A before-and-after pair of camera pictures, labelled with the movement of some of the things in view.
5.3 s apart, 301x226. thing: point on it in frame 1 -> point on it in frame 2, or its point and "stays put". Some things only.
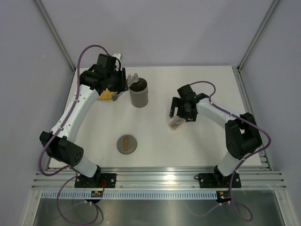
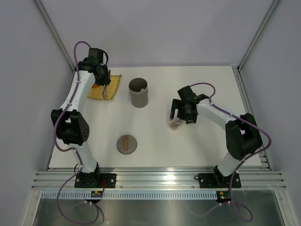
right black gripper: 177,102 stays put
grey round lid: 126,144 stays put
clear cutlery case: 175,123 stays put
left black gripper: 122,86 -> 106,81
